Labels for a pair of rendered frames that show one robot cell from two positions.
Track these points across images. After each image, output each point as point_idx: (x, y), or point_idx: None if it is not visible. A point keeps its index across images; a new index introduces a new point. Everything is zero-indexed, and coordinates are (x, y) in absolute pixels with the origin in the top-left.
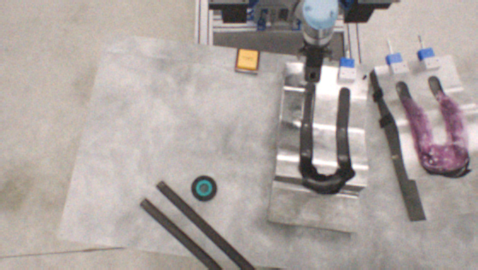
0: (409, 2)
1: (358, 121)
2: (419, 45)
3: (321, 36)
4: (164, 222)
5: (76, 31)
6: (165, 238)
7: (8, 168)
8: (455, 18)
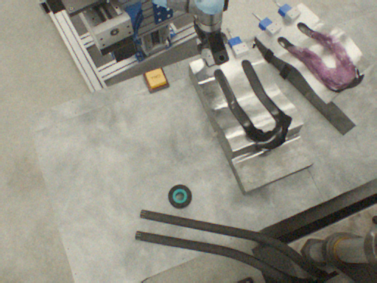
0: None
1: (268, 80)
2: (262, 18)
3: (217, 20)
4: (164, 240)
5: None
6: (171, 253)
7: None
8: None
